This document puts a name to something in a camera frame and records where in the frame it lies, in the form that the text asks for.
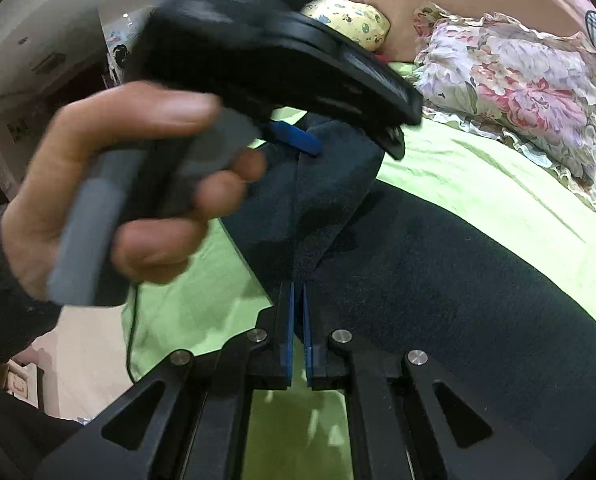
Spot floral ruffled pillow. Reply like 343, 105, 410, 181
412, 2, 596, 215

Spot thin black cable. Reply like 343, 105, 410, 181
125, 282, 144, 386

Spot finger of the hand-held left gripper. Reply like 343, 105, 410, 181
268, 121, 324, 157

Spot yellow animal print pillow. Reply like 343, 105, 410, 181
300, 0, 391, 53

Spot person's left forearm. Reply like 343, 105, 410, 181
0, 205, 61, 366

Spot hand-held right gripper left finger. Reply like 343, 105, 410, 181
35, 280, 295, 480

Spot person's left hand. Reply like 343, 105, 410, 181
0, 82, 268, 303

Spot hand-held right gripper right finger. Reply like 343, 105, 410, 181
303, 280, 561, 480

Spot dark pants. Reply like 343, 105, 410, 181
220, 110, 596, 480

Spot green bedsheet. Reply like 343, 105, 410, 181
120, 60, 596, 480

